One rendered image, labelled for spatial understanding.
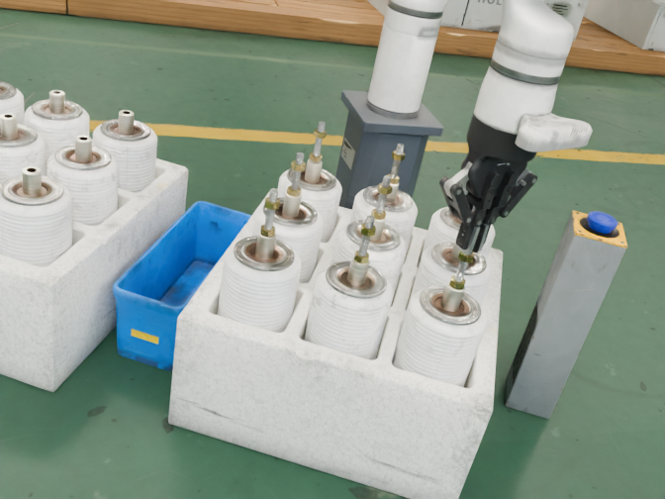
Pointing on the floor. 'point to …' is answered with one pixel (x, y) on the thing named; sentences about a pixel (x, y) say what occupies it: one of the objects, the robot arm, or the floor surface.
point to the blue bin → (170, 281)
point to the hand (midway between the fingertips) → (472, 236)
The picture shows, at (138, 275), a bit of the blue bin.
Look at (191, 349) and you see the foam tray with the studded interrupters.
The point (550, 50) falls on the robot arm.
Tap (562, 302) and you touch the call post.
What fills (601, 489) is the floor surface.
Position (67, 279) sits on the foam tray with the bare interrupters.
